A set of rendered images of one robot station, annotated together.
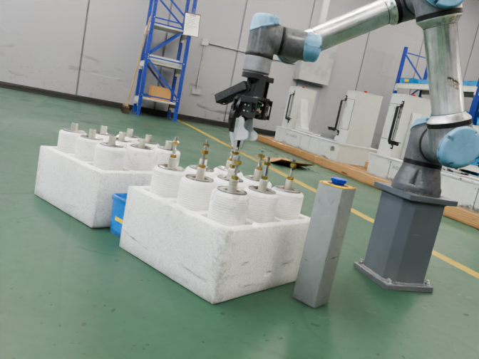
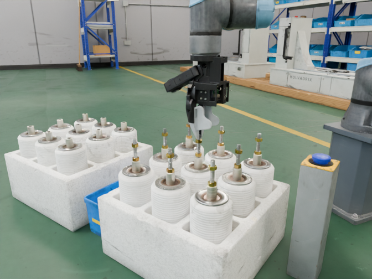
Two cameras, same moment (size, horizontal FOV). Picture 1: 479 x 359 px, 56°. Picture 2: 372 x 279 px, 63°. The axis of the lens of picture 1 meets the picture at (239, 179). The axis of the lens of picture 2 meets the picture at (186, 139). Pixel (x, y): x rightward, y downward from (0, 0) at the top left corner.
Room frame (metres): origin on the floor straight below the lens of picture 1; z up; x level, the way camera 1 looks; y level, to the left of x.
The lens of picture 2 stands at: (0.51, 0.10, 0.58)
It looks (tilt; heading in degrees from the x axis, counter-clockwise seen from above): 18 degrees down; 357
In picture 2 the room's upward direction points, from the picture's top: straight up
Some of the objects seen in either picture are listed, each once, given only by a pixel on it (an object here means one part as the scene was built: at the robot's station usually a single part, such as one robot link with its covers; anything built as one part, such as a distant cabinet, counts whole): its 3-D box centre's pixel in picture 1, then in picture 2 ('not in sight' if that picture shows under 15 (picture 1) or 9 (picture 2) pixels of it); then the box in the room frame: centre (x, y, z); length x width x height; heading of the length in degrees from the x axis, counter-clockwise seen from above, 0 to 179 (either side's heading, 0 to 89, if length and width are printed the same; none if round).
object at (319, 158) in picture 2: (338, 181); (320, 159); (1.13, -0.24, 0.32); 0.04 x 0.04 x 0.02
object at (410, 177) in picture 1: (418, 176); (368, 113); (1.44, -0.56, 0.35); 0.15 x 0.15 x 0.10
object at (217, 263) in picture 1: (219, 233); (197, 218); (1.26, 0.03, 0.09); 0.39 x 0.39 x 0.18; 50
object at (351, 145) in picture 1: (328, 121); (230, 47); (5.36, -0.88, 0.45); 1.61 x 0.57 x 0.74; 21
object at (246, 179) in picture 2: (261, 190); (237, 178); (1.18, -0.06, 0.25); 0.08 x 0.08 x 0.01
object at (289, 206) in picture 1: (281, 220); (254, 192); (1.27, -0.14, 0.16); 0.10 x 0.10 x 0.18
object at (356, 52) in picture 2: not in sight; (366, 51); (5.91, -3.45, 0.36); 0.50 x 0.38 x 0.21; 111
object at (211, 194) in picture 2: (232, 185); (211, 192); (1.09, 0.01, 0.26); 0.02 x 0.02 x 0.03
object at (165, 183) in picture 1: (165, 199); (138, 201); (1.25, 0.19, 0.16); 0.10 x 0.10 x 0.18
